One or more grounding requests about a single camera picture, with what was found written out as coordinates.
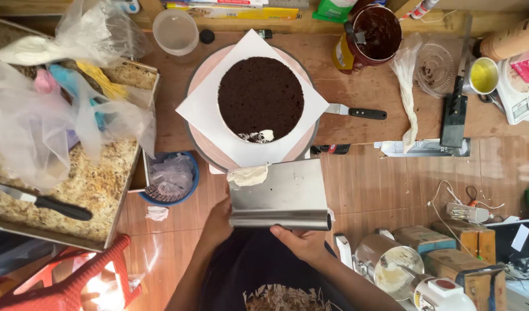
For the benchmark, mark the person's right hand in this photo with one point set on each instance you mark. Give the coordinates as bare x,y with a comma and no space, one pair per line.
303,244

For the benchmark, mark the person's left hand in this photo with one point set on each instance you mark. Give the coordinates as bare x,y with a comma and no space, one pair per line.
219,222

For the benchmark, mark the steel bench scraper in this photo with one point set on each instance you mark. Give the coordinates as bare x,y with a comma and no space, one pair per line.
284,196

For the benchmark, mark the person's dark printed shirt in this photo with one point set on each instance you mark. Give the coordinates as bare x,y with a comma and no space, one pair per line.
269,276

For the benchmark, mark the crumpled white tissue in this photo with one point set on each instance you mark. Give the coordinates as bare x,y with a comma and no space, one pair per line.
156,213

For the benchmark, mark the blue waste bin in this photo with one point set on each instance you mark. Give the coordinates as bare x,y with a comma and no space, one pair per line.
171,179

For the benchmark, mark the white square cake board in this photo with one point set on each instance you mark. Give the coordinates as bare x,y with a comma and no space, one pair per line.
247,147

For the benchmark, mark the pink cake turntable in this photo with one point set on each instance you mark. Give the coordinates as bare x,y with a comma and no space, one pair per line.
204,142

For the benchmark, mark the steel mixing bowl with cream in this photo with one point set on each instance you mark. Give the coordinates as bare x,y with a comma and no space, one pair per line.
390,263

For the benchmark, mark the cardboard box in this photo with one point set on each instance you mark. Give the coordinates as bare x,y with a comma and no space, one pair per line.
467,270
422,239

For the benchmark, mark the round chocolate cake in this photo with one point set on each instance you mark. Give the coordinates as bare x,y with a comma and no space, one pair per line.
260,99

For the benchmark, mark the metal tray of cake crumbs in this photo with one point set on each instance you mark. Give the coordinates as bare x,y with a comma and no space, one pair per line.
87,190

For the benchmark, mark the white flat box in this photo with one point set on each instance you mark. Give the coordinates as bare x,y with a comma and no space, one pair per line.
420,148

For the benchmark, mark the red plastic stool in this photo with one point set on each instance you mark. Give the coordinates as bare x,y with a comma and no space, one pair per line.
70,280

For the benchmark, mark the empty white piping bag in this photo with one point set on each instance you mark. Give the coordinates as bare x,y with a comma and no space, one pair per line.
408,99

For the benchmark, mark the yellow cream piping bag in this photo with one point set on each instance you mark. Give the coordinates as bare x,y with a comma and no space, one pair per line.
102,80

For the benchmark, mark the black bottle cap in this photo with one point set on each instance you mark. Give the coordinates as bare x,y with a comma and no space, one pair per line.
207,36

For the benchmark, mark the clear plastic cup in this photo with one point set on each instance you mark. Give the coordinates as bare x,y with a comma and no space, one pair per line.
174,32

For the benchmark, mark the crumpled clear plastic bags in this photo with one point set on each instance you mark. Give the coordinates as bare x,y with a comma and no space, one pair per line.
52,112

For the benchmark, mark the blue cream piping bag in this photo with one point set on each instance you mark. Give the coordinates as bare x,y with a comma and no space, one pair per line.
72,84

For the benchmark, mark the yellow box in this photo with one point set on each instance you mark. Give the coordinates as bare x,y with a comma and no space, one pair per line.
234,11

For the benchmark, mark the chocolate sauce container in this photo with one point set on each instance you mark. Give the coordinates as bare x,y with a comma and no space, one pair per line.
370,36

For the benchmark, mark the clear plastic dome lid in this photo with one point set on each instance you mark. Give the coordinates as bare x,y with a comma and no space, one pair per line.
435,69

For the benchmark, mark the pink cream piping bag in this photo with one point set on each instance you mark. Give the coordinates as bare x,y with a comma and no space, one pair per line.
45,81

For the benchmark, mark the green packet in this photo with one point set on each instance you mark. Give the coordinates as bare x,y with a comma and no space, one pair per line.
333,9

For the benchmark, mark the steel mug with yellow liquid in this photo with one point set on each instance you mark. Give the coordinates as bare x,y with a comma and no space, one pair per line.
482,77

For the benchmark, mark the white cream piping bag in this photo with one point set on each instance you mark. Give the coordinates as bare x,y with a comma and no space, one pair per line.
29,49

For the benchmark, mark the white kitchen scale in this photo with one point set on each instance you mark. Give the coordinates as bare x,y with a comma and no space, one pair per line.
517,93

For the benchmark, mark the brown paper roll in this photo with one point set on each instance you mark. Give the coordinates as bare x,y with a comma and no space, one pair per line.
513,41

